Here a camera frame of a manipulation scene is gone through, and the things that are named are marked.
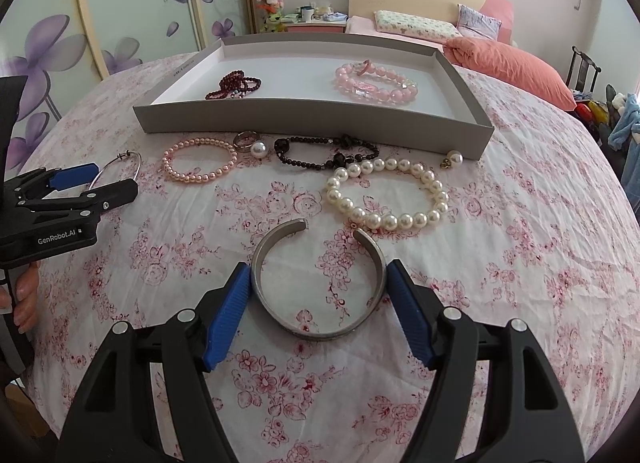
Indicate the floral glass wardrobe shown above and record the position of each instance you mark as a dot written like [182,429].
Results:
[125,8]

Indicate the blue clothing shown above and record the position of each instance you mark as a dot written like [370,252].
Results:
[625,128]

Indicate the dark wooden chair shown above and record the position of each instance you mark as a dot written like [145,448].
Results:
[582,68]

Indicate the purple print pillow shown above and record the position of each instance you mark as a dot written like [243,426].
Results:
[477,22]

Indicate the pink bed sheet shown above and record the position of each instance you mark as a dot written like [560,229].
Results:
[360,25]

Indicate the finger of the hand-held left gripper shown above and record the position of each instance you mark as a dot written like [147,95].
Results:
[112,192]
[75,175]

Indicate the pearl earring with gold cap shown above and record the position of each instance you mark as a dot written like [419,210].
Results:
[453,159]

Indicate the grey cardboard tray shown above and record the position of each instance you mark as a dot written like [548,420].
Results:
[310,115]

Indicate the white pearl earring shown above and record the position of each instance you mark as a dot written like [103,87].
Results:
[258,150]

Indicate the pink nightstand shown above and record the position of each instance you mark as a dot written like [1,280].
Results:
[315,27]

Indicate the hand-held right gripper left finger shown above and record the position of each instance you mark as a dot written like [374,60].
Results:
[227,313]

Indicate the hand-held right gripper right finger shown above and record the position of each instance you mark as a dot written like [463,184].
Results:
[407,313]

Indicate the pink floral bedsheet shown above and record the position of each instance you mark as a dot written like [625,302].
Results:
[500,243]

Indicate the white mug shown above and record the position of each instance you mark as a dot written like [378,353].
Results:
[307,14]

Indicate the silver cuff bangle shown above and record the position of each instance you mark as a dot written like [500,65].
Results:
[260,293]

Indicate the floral print pillow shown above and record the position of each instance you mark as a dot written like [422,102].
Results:
[415,25]

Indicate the folded salmon pink quilt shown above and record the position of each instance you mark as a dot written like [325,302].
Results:
[505,68]

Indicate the person's left hand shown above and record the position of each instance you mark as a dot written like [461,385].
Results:
[25,295]

